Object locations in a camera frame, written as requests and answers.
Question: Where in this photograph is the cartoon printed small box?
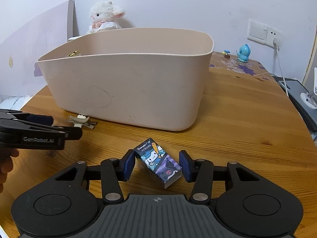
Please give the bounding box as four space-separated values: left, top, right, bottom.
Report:
134 138 182 189

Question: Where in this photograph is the person's left hand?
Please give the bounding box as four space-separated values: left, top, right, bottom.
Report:
0 148 19 193

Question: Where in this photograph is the white bed pillow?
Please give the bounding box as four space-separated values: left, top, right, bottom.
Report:
0 96 33 110

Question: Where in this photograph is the gold tissue package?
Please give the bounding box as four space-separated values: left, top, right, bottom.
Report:
68 51 81 58

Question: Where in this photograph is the white plush lamb toy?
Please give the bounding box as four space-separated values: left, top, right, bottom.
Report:
87 1 125 34

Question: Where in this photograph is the beige plastic storage bin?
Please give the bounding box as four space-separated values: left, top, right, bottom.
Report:
37 27 214 131

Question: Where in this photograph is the white phone stand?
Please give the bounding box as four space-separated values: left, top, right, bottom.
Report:
300 67 317 110

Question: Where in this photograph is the grey laptop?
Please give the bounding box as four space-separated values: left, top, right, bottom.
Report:
273 76 316 143

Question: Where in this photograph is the blue bird figurine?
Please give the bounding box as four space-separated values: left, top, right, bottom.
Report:
236 44 251 63

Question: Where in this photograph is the small mushroom figurine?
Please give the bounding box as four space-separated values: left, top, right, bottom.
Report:
222 50 230 59

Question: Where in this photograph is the white charger cable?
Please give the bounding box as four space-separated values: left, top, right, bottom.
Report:
273 38 290 97

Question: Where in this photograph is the white wall switch socket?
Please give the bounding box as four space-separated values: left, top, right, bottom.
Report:
247 19 283 49

